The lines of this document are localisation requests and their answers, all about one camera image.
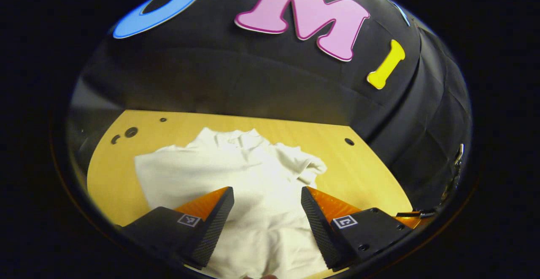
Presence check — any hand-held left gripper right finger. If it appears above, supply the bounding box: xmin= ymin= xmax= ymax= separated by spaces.
xmin=300 ymin=186 xmax=414 ymax=272

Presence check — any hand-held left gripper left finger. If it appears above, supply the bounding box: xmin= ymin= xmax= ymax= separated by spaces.
xmin=116 ymin=186 xmax=235 ymax=270

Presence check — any white sweater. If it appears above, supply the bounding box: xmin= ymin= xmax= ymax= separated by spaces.
xmin=134 ymin=127 xmax=329 ymax=279

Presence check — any black backdrop cloth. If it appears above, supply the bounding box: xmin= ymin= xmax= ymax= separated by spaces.
xmin=67 ymin=0 xmax=473 ymax=212

